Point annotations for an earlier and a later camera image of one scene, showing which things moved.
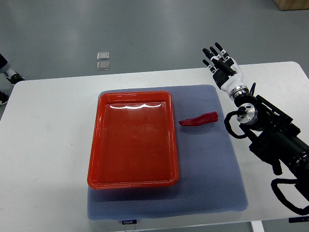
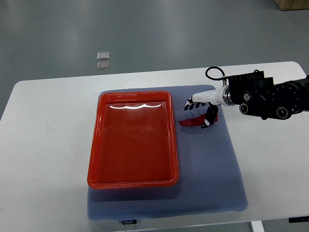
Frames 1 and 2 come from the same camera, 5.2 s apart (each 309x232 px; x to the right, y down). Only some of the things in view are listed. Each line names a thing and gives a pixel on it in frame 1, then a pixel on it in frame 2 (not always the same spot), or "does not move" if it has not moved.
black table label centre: x=129 y=222 does not move
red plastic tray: x=133 y=144 does not move
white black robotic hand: x=227 y=73 → x=221 y=96
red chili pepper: x=210 y=117 does not move
